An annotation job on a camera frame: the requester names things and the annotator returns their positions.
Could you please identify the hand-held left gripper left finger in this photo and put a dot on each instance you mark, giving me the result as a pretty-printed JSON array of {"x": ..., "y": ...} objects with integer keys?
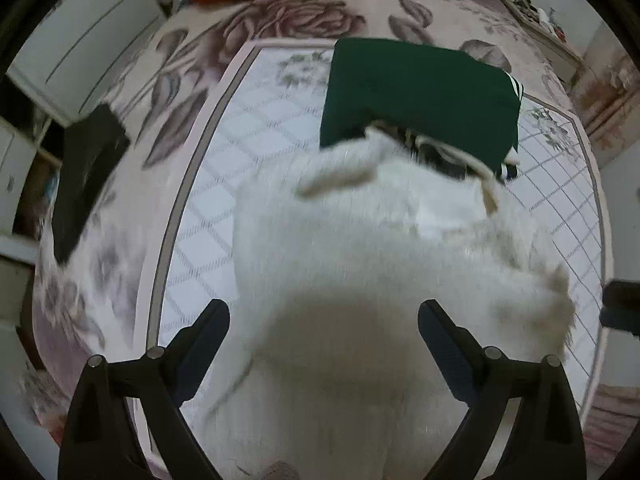
[{"x": 202, "y": 345}]

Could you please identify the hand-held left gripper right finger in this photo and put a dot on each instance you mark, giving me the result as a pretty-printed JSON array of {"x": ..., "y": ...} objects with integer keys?
[{"x": 442, "y": 345}]

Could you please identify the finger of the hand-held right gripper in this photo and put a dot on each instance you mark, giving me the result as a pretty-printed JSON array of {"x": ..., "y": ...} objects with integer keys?
[{"x": 622, "y": 305}]

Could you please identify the white fluffy garment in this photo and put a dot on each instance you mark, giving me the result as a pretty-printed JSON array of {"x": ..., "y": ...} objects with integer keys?
[{"x": 350, "y": 260}]

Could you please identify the mottled pink fabric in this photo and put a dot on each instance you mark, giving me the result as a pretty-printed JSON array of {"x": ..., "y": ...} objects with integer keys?
[{"x": 607, "y": 105}]

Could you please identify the black cloth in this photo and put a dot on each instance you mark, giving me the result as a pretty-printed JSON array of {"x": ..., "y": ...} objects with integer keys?
[{"x": 85, "y": 175}]

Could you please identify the white diamond-quilted mat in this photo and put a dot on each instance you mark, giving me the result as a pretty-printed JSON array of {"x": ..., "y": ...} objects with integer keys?
[{"x": 260, "y": 125}]

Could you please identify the folded dark green garment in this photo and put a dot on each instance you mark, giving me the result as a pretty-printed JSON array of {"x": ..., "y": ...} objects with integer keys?
[{"x": 415, "y": 90}]

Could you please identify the cluttered bedside table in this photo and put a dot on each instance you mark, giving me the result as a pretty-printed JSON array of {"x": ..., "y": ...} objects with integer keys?
[{"x": 555, "y": 47}]

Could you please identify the white wardrobe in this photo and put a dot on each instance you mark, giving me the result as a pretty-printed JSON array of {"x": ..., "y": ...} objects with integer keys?
[{"x": 85, "y": 45}]

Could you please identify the floral bed blanket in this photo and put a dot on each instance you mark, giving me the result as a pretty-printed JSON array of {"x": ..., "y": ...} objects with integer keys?
[{"x": 300, "y": 20}]

